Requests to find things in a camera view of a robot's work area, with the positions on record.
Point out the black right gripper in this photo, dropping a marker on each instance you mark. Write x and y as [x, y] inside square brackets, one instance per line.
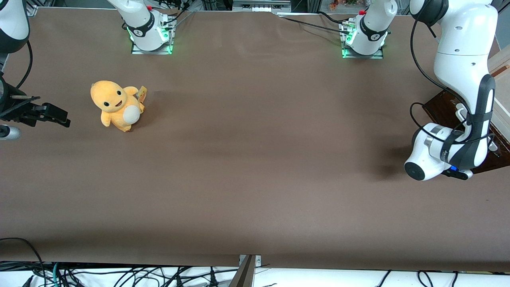
[16, 111]

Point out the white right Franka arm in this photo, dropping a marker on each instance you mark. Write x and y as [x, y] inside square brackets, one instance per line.
[143, 24]

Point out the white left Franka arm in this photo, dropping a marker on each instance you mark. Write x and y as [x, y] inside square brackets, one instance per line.
[462, 52]

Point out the yellow plush toy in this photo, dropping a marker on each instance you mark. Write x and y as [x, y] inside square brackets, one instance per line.
[115, 105]

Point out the yellow plush paper tag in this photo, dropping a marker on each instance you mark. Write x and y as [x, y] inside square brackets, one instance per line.
[142, 93]

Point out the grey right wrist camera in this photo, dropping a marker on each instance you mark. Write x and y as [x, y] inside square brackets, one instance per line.
[8, 132]

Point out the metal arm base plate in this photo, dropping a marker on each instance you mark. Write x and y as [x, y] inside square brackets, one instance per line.
[378, 55]
[137, 49]

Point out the metal table edge bracket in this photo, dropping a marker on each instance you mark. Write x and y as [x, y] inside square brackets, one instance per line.
[245, 271]

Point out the aluminium frame profile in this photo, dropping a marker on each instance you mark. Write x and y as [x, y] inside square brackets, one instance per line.
[503, 6]

